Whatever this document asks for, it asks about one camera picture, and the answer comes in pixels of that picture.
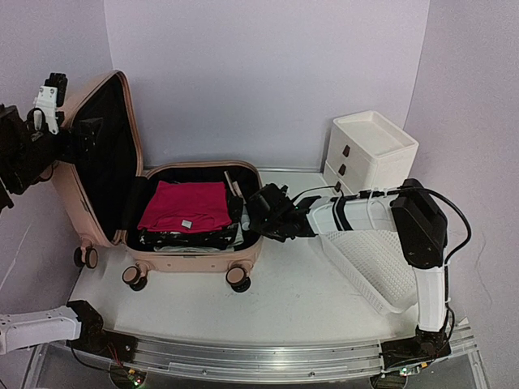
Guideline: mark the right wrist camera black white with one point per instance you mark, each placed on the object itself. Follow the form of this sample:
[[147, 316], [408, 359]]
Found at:
[[264, 205]]

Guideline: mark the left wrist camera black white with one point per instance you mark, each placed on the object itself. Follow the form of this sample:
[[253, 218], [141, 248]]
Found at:
[[46, 114]]

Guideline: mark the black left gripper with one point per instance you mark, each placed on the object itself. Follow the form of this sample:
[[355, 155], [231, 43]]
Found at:
[[74, 153]]

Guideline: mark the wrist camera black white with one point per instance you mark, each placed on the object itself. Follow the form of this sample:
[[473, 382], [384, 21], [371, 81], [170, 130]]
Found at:
[[264, 205], [46, 114]]

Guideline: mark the small white tube bottle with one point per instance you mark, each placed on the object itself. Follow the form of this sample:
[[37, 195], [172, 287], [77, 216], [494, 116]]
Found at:
[[245, 222]]

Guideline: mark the pink hard-shell suitcase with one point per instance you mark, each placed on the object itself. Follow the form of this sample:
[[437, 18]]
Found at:
[[106, 195]]

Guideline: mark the white three-drawer storage cabinet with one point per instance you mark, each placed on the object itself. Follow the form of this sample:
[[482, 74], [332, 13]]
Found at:
[[367, 151]]

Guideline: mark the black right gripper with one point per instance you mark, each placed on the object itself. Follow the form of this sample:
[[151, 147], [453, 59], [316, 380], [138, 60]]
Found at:
[[257, 230]]

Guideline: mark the black white patterned garment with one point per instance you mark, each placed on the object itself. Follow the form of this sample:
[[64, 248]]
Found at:
[[220, 238]]

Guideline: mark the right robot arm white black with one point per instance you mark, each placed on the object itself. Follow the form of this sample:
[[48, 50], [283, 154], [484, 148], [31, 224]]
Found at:
[[409, 211]]

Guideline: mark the pink wooden comb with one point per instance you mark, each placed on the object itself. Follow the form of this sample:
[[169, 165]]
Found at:
[[233, 186]]

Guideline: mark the white perforated plastic basket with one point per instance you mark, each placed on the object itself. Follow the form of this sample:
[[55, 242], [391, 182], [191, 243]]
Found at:
[[373, 262]]

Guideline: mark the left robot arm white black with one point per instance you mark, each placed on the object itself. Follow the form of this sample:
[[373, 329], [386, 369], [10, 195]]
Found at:
[[36, 269]]

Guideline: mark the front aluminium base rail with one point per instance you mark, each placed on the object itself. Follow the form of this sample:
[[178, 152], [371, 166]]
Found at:
[[238, 363]]

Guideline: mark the magenta t-shirt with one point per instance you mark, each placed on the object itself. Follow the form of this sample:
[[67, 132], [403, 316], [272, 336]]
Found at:
[[192, 207]]

